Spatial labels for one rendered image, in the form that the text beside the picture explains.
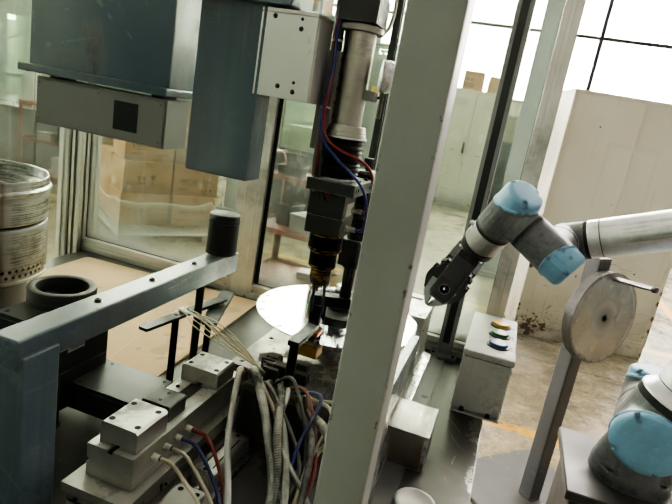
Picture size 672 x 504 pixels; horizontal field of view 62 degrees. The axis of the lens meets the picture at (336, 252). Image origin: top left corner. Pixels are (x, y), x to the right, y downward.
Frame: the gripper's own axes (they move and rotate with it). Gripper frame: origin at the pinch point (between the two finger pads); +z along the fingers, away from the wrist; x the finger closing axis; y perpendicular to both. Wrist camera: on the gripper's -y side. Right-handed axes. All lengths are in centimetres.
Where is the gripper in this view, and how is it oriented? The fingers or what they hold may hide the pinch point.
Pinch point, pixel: (428, 303)
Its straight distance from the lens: 127.0
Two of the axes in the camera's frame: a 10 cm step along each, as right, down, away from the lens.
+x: -7.6, -6.3, 1.4
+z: -3.5, 5.9, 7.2
